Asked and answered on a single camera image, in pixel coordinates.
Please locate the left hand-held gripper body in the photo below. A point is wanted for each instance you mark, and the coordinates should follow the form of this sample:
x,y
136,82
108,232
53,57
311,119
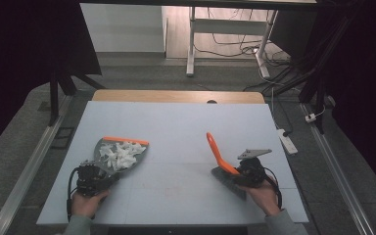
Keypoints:
x,y
89,181

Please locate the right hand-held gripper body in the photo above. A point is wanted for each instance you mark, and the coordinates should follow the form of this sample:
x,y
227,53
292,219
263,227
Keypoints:
x,y
254,171

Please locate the grey dustpan with orange edge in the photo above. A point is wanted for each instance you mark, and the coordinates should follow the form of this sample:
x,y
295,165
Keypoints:
x,y
109,166

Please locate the orange brush with grey bristles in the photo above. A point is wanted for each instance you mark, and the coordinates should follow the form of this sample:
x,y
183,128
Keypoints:
x,y
220,156

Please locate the pile of white paper scraps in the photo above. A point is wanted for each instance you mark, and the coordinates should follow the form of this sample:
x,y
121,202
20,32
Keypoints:
x,y
120,155

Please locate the person's left hand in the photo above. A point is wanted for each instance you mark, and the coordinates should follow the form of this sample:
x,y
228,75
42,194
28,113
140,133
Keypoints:
x,y
86,204

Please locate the person's right hand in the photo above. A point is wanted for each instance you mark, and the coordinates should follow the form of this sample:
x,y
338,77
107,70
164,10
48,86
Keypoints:
x,y
264,197

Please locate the white power strip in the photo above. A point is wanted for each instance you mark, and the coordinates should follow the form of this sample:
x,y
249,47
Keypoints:
x,y
288,142

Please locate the dark table grommet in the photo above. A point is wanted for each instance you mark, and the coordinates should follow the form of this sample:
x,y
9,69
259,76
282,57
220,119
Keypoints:
x,y
211,101

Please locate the small white adapter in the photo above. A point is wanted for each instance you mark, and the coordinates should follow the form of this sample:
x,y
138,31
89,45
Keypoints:
x,y
310,117

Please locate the light blue foam board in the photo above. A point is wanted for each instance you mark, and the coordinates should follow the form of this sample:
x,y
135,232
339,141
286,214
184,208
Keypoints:
x,y
176,124

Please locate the black metal stand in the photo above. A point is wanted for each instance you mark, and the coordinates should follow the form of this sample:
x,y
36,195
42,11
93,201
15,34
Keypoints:
x,y
319,81
54,98

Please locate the wooden table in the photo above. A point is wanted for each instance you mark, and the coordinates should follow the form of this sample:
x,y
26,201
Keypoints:
x,y
163,96

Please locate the dark curtain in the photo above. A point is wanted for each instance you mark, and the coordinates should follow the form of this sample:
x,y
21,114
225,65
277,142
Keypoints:
x,y
368,81
16,65

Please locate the white partition panel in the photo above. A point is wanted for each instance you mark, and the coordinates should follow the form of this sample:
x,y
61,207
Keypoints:
x,y
124,27

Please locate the black rectangular floor frame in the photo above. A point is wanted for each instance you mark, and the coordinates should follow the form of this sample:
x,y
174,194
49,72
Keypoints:
x,y
62,137

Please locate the aluminium rail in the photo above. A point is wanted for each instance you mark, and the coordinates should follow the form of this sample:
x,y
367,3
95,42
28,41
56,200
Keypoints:
x,y
23,182
339,179

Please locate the white desk frame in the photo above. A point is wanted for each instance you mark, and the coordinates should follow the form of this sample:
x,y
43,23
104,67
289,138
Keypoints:
x,y
228,26

